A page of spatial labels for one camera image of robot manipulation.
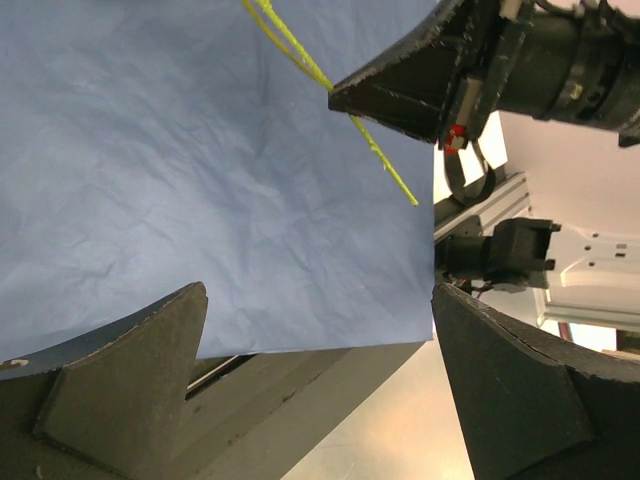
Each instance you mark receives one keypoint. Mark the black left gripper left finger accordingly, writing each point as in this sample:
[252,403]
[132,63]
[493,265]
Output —
[106,404]

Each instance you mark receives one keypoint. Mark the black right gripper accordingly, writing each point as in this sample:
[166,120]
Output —
[460,57]

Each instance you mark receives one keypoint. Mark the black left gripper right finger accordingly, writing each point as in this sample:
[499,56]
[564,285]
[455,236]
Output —
[532,405]

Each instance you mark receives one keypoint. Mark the orange and pink flower bouquet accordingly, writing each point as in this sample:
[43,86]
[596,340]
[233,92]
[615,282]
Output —
[276,30]

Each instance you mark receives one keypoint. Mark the blue wrapping paper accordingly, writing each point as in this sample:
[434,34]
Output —
[146,145]

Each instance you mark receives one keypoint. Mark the aluminium front rail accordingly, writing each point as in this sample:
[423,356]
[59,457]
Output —
[510,199]

